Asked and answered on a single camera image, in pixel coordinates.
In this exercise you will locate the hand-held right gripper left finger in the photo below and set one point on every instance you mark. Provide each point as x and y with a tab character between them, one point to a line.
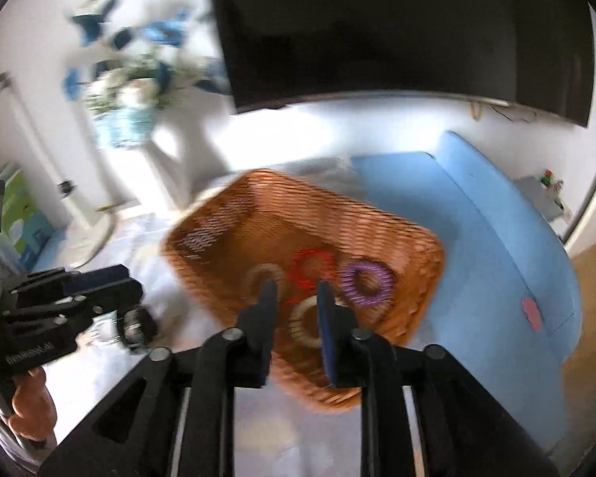
268	310

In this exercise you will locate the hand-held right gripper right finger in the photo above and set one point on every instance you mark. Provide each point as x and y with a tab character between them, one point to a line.
326	328

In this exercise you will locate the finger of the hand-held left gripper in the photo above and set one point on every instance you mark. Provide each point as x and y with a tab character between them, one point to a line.
109	300
97	278

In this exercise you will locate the black hair clip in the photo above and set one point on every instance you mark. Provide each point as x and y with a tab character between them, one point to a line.
136	330

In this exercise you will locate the brown wicker basket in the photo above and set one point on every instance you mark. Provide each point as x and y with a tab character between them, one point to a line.
258	218

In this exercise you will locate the person's left hand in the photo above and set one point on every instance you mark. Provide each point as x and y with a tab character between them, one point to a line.
32	407

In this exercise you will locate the fan-patterned tablecloth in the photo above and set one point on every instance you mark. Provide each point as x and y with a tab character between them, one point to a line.
104	382

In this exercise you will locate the green box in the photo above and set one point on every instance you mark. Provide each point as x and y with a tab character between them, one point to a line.
25	218

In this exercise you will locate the white ribbed vase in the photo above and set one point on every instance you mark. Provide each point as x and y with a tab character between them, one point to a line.
124	126

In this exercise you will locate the light blue sofa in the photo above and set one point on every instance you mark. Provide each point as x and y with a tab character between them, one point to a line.
477	258

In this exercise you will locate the pink small item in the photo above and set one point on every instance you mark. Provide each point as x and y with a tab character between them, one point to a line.
532	314

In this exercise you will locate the blue and white flower bouquet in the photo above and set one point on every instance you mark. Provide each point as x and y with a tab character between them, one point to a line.
144	64

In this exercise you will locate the small colourful toy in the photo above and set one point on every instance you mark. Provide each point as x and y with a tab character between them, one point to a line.
551	181

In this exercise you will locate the black monitor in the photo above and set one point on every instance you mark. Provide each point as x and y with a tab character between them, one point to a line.
402	30

